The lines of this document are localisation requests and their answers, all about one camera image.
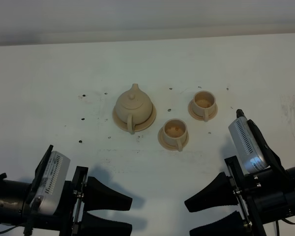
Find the beige ceramic teapot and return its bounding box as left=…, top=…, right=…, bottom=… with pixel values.
left=114, top=84, right=153, bottom=134

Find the far beige teacup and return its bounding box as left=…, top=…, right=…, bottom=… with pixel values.
left=191, top=91, right=216, bottom=121

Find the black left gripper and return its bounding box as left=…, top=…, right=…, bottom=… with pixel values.
left=59, top=166, right=132, bottom=236

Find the far beige cup saucer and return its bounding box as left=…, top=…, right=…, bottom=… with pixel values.
left=188, top=101, right=218, bottom=121

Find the beige teapot saucer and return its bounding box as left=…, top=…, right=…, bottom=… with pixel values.
left=112, top=105, right=156, bottom=132

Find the beige teacup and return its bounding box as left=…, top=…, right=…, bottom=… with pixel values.
left=162, top=119, right=188, bottom=152
left=191, top=91, right=216, bottom=121

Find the beige cup saucer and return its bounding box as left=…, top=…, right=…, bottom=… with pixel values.
left=188, top=101, right=218, bottom=121
left=158, top=129, right=189, bottom=151

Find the near beige cup saucer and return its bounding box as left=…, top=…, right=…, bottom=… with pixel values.
left=158, top=129, right=189, bottom=151

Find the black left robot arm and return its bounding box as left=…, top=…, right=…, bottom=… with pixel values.
left=0, top=167, right=132, bottom=236

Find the near beige teacup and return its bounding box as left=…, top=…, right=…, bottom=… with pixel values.
left=162, top=119, right=188, bottom=152

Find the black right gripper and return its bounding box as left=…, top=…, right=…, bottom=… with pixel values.
left=184, top=156, right=266, bottom=236

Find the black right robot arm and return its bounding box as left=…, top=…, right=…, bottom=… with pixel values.
left=184, top=156, right=295, bottom=236

